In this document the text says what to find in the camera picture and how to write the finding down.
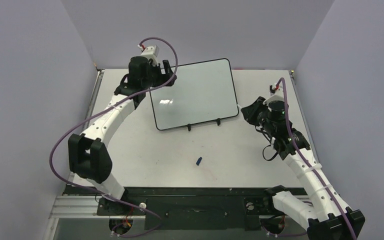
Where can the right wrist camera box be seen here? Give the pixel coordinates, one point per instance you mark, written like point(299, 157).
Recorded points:
point(276, 93)

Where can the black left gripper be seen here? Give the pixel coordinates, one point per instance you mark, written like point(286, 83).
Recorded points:
point(162, 78)

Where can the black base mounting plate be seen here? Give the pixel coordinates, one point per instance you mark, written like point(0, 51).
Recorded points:
point(190, 208)

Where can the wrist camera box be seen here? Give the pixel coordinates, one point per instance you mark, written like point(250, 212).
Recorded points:
point(151, 54)
point(276, 93)

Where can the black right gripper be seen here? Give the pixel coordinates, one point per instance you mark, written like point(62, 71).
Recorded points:
point(256, 112)

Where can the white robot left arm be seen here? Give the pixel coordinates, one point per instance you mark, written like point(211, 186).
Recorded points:
point(87, 152)

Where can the white whiteboard black frame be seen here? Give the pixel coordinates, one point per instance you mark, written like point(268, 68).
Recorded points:
point(203, 92)

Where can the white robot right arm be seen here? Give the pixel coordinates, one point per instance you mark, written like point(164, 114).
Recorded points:
point(328, 216)

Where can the blue marker cap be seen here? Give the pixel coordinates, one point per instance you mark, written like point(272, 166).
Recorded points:
point(198, 161)

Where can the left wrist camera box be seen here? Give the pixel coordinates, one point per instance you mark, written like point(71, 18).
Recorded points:
point(151, 54)

